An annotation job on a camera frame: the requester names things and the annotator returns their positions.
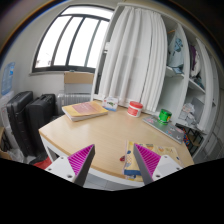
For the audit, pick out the wide white curtain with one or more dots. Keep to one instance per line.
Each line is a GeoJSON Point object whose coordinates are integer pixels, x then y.
{"type": "Point", "coordinates": [133, 56]}

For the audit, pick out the blue wall poster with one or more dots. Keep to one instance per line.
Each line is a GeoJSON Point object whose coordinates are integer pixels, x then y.
{"type": "Point", "coordinates": [7, 78]}

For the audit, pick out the small white card box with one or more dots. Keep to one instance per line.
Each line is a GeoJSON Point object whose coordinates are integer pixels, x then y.
{"type": "Point", "coordinates": [110, 103]}

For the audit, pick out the brown cardboard box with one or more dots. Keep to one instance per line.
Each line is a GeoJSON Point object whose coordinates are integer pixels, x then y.
{"type": "Point", "coordinates": [78, 77]}

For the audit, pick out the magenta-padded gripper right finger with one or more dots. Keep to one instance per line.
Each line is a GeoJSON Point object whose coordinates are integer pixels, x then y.
{"type": "Point", "coordinates": [163, 166]}

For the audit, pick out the small wooden stool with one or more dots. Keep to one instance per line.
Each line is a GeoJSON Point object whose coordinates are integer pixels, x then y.
{"type": "Point", "coordinates": [191, 138]}

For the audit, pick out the dark-framed window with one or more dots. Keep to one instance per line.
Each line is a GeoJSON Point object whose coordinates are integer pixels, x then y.
{"type": "Point", "coordinates": [71, 40]}

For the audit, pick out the yellow patterned towel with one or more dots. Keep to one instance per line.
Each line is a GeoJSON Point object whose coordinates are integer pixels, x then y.
{"type": "Point", "coordinates": [130, 163]}

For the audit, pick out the white radiator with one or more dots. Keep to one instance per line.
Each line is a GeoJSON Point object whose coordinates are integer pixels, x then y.
{"type": "Point", "coordinates": [71, 100]}

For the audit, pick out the white shelf unit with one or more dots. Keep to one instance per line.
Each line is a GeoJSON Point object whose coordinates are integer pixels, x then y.
{"type": "Point", "coordinates": [186, 76]}

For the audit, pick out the green jar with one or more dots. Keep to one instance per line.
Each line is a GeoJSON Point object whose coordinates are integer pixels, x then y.
{"type": "Point", "coordinates": [164, 116]}

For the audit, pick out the white jar with red lid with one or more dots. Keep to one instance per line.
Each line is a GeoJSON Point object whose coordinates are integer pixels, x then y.
{"type": "Point", "coordinates": [134, 109]}

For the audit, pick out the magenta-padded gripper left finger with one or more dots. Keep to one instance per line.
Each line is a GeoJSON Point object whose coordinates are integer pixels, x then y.
{"type": "Point", "coordinates": [63, 166]}

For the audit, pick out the thick yellow book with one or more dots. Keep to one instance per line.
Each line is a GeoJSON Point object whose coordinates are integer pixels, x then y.
{"type": "Point", "coordinates": [85, 110]}

